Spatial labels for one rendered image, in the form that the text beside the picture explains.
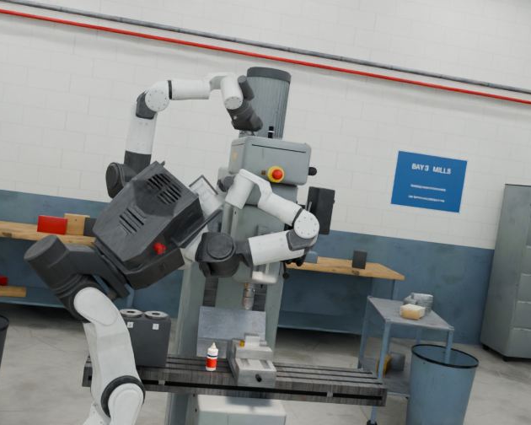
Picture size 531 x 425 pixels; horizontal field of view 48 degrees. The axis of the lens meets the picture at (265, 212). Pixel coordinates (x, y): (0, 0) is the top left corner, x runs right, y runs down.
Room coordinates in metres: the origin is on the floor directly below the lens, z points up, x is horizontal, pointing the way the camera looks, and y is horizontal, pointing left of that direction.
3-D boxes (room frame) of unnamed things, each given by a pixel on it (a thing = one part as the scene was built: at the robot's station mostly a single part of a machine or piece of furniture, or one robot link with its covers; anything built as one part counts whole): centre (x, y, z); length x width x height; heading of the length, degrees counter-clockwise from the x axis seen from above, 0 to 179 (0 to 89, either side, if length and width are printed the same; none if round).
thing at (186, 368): (2.45, 0.02, 0.89); 1.24 x 0.23 x 0.08; 100
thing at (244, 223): (2.45, 0.02, 1.47); 0.21 x 0.19 x 0.32; 100
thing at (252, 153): (2.46, 0.03, 1.81); 0.47 x 0.26 x 0.16; 10
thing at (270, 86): (2.69, 0.07, 2.05); 0.20 x 0.20 x 0.32
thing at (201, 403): (2.45, 0.02, 0.79); 0.50 x 0.35 x 0.12; 10
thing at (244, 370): (2.43, -0.02, 0.99); 0.35 x 0.15 x 0.11; 12
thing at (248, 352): (2.40, -0.03, 1.02); 0.15 x 0.06 x 0.04; 102
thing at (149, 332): (2.37, 0.43, 1.03); 0.22 x 0.12 x 0.20; 104
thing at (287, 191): (2.49, 0.03, 1.68); 0.34 x 0.24 x 0.10; 10
